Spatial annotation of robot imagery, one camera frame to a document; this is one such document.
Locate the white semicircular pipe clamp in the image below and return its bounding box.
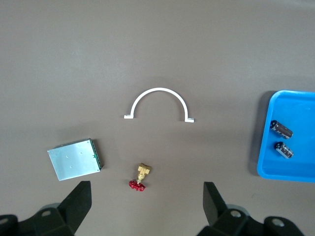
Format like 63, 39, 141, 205
123, 87, 195, 123

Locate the blue plastic tray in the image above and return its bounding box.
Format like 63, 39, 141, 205
256, 89, 315, 184

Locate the silver metal power supply box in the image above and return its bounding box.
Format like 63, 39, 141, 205
46, 138, 104, 182

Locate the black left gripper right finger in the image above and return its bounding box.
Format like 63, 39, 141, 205
198, 181, 302, 236

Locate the brown table mat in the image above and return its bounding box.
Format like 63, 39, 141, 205
0, 0, 315, 236

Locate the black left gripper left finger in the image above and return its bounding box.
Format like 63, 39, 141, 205
0, 181, 92, 236

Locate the brass valve red handwheel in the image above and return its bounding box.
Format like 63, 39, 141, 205
128, 162, 152, 192

